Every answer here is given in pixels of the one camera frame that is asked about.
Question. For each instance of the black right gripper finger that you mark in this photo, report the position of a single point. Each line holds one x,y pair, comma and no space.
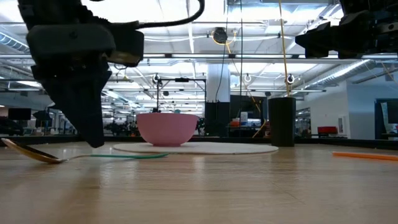
317,53
320,37

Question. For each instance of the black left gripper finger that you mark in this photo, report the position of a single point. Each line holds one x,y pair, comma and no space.
81,105

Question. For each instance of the black plastic cup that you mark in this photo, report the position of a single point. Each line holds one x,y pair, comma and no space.
282,124

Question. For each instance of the pink plastic bowl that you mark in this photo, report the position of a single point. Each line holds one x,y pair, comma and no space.
167,130

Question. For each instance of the red box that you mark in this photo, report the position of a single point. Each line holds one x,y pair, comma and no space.
327,130

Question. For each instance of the white bottle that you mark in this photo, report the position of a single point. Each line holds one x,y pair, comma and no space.
244,119

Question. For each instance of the orange drinking straw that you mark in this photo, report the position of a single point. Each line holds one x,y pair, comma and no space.
367,155

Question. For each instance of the white round plate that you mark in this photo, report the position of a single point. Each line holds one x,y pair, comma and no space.
236,148

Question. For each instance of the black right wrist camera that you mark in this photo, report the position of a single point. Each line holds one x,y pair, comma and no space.
373,4

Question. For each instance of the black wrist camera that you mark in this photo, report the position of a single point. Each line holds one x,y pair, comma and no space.
127,40
373,4

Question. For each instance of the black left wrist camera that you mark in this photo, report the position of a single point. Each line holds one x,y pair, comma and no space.
127,40

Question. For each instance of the black aluminium table frame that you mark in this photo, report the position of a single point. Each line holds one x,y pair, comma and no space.
342,142

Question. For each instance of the black background rig frame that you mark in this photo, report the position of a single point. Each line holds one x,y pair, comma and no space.
182,80

